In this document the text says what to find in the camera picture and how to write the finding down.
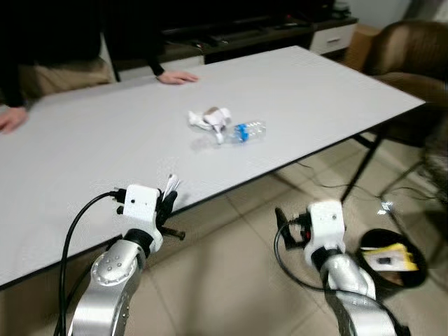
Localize yellow black package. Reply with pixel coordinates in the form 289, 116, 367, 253
360, 243, 419, 274

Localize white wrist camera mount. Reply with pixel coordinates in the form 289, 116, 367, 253
306, 199, 347, 271
115, 184, 166, 254

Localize person's right hand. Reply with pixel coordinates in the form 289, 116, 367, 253
0, 106, 27, 134

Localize person's left hand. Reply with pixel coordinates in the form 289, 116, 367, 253
157, 70, 200, 86

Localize torn cardboard paper roll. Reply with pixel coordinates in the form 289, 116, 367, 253
203, 106, 233, 144

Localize person in dark jacket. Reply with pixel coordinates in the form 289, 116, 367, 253
0, 0, 167, 110

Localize white brown card scrap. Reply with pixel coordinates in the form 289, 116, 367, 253
164, 174, 181, 197

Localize dark bench white drawers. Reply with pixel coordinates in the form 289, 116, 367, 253
112, 15, 359, 72

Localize crumpled white paper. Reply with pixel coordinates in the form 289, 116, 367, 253
188, 111, 214, 130

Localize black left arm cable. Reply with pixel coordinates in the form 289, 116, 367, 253
55, 189, 128, 336

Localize clear bottle blue label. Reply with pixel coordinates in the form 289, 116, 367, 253
227, 120, 268, 144

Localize black rubbish bin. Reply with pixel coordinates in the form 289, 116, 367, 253
358, 229, 428, 291

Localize thin black floor cable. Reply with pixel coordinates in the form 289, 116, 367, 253
294, 160, 351, 191

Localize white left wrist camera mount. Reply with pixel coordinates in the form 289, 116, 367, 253
115, 184, 166, 254

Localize grey checked fabric chair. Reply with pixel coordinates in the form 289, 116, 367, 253
381, 115, 448, 211

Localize black table leg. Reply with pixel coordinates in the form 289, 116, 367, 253
342, 133, 384, 202

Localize brown leather chair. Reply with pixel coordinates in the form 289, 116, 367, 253
360, 20, 448, 148

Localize brown cardboard box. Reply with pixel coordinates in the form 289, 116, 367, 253
343, 24, 379, 71

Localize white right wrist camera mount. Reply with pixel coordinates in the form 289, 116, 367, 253
306, 199, 347, 271

